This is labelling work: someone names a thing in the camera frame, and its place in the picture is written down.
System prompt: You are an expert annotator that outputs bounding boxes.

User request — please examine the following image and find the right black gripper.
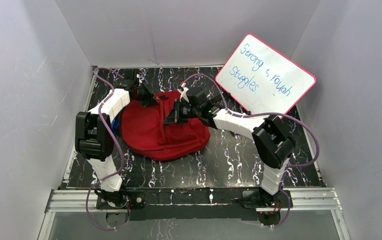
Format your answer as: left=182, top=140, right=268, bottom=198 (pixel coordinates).
left=163, top=99, right=200, bottom=125

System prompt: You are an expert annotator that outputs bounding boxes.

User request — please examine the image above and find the red backpack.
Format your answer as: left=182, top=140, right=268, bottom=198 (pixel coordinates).
left=118, top=91, right=211, bottom=162

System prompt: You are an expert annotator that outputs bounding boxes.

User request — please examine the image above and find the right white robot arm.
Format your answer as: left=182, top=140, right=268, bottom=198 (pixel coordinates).
left=163, top=86, right=295, bottom=207

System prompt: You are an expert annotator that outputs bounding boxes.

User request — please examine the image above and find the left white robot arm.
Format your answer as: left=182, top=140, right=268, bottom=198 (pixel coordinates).
left=75, top=67, right=157, bottom=208

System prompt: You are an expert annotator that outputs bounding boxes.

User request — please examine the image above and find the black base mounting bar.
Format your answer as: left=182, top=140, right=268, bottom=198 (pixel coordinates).
left=126, top=187, right=265, bottom=221

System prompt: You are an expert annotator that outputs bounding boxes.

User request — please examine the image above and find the pink-framed whiteboard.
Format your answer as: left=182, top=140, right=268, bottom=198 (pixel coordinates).
left=215, top=33, right=317, bottom=114

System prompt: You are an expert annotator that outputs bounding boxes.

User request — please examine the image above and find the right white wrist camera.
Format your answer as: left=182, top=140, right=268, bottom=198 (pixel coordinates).
left=178, top=82, right=189, bottom=103

